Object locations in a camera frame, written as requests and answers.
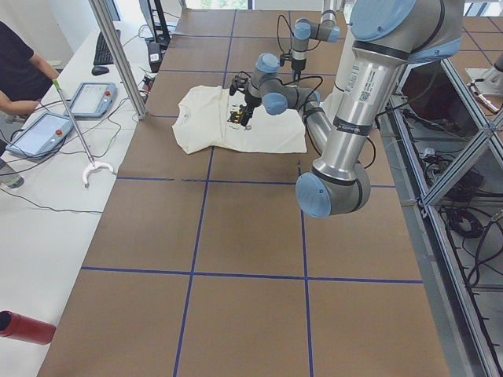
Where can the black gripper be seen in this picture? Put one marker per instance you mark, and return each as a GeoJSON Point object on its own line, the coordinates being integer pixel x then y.
{"type": "Point", "coordinates": [249, 107]}
{"type": "Point", "coordinates": [297, 67]}

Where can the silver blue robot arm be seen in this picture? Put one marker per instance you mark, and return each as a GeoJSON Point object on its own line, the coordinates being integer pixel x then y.
{"type": "Point", "coordinates": [383, 37]}
{"type": "Point", "coordinates": [326, 30]}

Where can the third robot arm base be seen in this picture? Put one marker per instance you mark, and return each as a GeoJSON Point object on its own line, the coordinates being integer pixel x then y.
{"type": "Point", "coordinates": [485, 83]}

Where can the black keyboard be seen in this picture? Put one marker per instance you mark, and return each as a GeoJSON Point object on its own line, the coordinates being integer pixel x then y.
{"type": "Point", "coordinates": [103, 55]}

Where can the far blue teach pendant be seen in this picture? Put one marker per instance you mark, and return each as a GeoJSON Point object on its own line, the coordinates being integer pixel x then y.
{"type": "Point", "coordinates": [92, 99]}

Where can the blue teach pendant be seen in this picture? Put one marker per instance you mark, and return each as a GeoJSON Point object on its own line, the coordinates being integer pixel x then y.
{"type": "Point", "coordinates": [92, 99]}
{"type": "Point", "coordinates": [41, 137]}

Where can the black computer mouse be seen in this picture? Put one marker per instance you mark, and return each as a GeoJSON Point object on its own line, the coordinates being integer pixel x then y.
{"type": "Point", "coordinates": [99, 70]}

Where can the metal reacher grabber stick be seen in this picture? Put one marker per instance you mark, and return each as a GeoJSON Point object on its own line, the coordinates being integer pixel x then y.
{"type": "Point", "coordinates": [94, 164]}

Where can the near blue teach pendant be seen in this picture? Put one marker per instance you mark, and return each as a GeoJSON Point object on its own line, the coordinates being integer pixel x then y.
{"type": "Point", "coordinates": [41, 137]}

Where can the seated person black shirt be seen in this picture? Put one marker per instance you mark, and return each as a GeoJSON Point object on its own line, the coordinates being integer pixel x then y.
{"type": "Point", "coordinates": [25, 75]}

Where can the red water bottle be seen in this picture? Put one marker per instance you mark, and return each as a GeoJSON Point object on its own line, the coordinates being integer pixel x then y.
{"type": "Point", "coordinates": [27, 329]}

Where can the white camera pedestal column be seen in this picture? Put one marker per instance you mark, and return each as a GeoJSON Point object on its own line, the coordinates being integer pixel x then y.
{"type": "Point", "coordinates": [332, 101]}

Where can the aluminium frame post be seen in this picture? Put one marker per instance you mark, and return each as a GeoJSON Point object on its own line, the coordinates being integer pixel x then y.
{"type": "Point", "coordinates": [108, 30]}

